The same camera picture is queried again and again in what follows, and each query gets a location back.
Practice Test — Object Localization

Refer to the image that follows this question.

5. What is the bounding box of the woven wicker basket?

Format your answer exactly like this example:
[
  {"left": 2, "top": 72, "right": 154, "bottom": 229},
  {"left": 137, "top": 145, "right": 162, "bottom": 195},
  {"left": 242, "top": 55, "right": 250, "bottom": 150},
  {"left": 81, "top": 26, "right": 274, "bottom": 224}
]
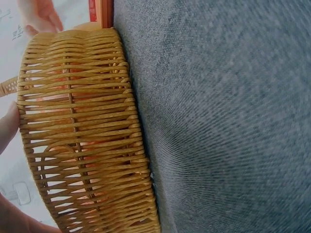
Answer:
[{"left": 0, "top": 27, "right": 161, "bottom": 233}]

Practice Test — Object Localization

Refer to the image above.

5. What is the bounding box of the person's left hand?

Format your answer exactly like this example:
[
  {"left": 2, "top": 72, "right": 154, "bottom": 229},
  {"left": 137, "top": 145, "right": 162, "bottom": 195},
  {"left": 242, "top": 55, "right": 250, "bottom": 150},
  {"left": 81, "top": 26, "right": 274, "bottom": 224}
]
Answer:
[{"left": 0, "top": 101, "right": 58, "bottom": 233}]

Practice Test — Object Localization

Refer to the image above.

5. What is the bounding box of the person's right hand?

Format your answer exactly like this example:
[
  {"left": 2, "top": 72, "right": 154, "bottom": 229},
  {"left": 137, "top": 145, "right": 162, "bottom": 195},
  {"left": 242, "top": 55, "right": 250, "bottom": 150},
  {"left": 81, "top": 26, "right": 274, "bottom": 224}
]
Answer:
[{"left": 16, "top": 0, "right": 64, "bottom": 38}]

